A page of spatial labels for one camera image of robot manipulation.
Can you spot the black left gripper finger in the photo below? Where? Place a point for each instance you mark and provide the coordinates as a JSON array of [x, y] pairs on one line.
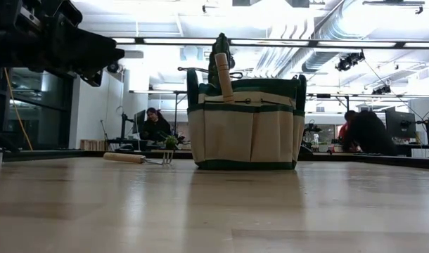
[[91, 52]]

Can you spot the beige green gardening bag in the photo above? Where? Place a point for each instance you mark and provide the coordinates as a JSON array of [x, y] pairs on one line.
[[246, 140]]

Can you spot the dark glass partition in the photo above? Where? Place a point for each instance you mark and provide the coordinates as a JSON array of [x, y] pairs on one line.
[[42, 123]]

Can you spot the long ceiling light bar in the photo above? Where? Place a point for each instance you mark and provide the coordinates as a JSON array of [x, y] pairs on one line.
[[165, 40]]

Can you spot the black computer monitor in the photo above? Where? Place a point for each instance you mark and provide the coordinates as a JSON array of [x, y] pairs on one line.
[[140, 121], [401, 124]]

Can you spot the wooden crate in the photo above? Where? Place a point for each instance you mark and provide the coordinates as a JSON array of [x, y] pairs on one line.
[[93, 144]]

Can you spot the person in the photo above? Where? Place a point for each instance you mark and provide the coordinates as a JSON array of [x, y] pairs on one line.
[[369, 135], [154, 128], [342, 131]]

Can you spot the small green plant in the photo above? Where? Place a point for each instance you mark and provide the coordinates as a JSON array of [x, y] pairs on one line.
[[171, 142]]

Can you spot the black track light cluster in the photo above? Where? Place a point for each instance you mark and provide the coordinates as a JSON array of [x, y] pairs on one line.
[[348, 62]]

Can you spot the black metal rack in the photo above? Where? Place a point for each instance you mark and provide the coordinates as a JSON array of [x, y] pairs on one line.
[[347, 105]]

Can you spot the black office desk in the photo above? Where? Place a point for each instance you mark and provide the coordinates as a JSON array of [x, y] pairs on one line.
[[411, 149]]

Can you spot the black aluminium table frame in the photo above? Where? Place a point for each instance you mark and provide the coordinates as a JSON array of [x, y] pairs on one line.
[[59, 153]]

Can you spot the silver ventilation duct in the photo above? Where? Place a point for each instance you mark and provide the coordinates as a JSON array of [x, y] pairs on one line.
[[323, 52]]

